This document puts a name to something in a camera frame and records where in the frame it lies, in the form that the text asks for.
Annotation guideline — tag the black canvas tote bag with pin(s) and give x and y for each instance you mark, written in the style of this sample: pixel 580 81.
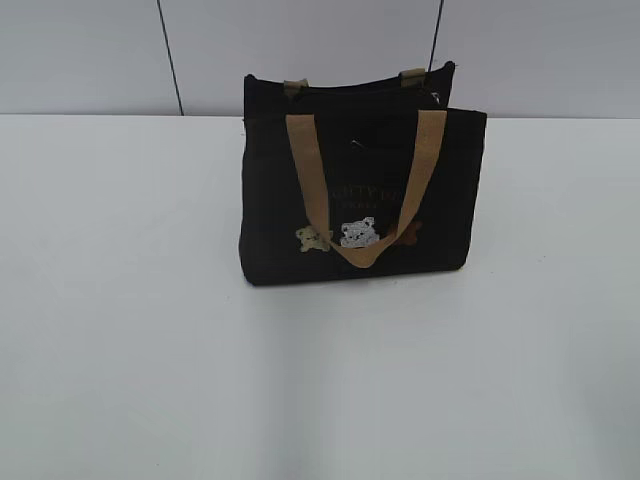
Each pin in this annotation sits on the black canvas tote bag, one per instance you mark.
pixel 358 181

